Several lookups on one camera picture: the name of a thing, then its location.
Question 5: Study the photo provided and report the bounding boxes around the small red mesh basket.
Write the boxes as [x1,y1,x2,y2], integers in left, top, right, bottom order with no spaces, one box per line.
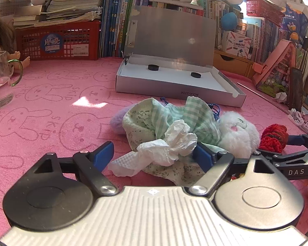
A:
[246,0,285,27]

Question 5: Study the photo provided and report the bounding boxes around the thin metal rod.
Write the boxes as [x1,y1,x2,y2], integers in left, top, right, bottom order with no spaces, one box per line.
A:
[237,82,291,115]

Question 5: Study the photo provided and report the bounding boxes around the white fluffy plush toy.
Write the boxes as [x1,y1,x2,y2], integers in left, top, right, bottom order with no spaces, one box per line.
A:
[217,111,261,159]

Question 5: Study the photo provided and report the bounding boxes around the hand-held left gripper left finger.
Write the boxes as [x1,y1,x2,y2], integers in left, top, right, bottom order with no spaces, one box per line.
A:
[34,141,120,196]

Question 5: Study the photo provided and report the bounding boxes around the brown haired doll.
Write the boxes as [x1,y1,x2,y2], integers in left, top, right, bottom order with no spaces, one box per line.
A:
[0,11,31,69]

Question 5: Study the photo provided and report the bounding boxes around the wooden drawer organizer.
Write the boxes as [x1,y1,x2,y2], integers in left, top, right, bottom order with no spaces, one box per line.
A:
[214,49,257,79]

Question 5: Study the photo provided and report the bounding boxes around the red crocheted toy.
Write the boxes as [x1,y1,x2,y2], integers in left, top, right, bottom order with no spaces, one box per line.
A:
[258,124,289,154]

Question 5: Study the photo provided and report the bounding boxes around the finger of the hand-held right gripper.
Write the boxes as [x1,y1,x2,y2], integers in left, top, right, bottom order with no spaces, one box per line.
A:
[287,132,308,148]
[260,146,308,164]

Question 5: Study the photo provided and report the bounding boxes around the dark blue printed carton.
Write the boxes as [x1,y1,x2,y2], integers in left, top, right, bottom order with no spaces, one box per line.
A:
[280,3,308,44]

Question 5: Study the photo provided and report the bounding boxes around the blue plush ball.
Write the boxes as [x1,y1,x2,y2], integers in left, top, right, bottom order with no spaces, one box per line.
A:
[221,11,239,31]

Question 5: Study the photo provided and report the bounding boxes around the row of thin blue books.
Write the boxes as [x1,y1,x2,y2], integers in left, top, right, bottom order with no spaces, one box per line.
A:
[100,0,144,58]

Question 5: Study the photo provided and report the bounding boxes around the white box with pencil print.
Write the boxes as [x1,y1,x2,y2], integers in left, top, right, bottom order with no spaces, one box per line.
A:
[221,30,252,58]

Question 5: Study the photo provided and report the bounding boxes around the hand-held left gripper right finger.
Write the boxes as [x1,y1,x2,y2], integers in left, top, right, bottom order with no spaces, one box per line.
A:
[189,142,276,197]

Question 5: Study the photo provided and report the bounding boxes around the grey grid cutting mat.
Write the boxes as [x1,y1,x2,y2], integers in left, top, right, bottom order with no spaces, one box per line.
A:
[0,0,31,17]

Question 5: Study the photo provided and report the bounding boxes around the dark brown board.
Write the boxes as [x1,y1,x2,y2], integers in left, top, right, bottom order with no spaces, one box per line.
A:
[289,68,303,111]

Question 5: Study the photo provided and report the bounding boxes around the pink toy house box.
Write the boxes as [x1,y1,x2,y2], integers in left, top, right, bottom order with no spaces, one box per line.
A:
[252,41,298,99]

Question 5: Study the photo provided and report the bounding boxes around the large red plastic basket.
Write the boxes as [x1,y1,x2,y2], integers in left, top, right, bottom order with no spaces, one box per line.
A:
[15,20,102,61]

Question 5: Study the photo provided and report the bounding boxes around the stack of worn books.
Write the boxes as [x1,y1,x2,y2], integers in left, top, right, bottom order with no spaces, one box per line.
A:
[13,0,106,27]

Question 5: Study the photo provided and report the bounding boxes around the row of upright books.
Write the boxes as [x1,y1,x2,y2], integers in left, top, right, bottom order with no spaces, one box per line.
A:
[204,0,284,64]

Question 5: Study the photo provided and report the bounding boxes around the purple fuzzy toy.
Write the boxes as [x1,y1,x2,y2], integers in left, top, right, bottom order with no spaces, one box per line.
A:
[110,108,130,135]

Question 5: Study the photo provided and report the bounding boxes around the white tissue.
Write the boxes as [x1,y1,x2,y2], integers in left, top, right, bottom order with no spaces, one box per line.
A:
[108,120,198,177]

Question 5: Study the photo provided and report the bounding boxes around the silver cardboard box with lid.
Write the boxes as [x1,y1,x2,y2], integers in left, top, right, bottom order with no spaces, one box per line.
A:
[115,5,247,108]

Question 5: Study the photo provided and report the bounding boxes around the white plastic chain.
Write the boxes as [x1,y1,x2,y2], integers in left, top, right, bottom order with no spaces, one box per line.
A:
[288,109,308,131]

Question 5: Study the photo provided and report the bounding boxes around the glass mug with green handle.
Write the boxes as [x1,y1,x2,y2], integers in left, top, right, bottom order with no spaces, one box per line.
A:
[0,51,23,110]

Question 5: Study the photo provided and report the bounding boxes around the stack of small boxed books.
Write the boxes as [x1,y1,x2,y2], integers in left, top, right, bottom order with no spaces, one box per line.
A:
[143,0,205,16]

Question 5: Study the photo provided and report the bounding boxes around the green checked cloth pouch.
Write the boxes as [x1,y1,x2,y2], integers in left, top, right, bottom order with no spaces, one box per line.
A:
[122,96,222,187]

